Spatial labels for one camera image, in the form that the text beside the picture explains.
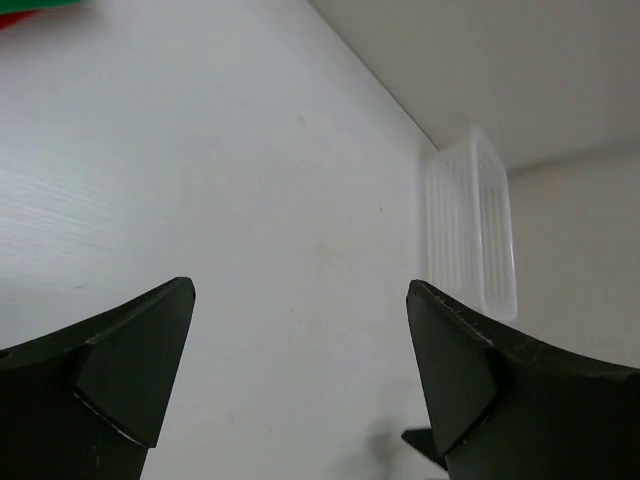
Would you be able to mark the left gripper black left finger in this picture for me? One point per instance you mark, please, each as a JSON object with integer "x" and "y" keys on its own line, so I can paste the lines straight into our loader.
{"x": 88, "y": 401}

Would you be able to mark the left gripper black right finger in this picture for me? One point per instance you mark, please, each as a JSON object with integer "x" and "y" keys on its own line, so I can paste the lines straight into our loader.
{"x": 505, "y": 405}

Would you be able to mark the red t shirt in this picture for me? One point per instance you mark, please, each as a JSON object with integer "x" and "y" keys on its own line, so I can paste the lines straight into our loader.
{"x": 8, "y": 20}

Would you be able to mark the green item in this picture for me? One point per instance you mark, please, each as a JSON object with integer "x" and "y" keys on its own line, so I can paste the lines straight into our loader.
{"x": 20, "y": 6}

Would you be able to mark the white plastic basket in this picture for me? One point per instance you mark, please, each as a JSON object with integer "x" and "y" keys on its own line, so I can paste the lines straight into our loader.
{"x": 469, "y": 241}

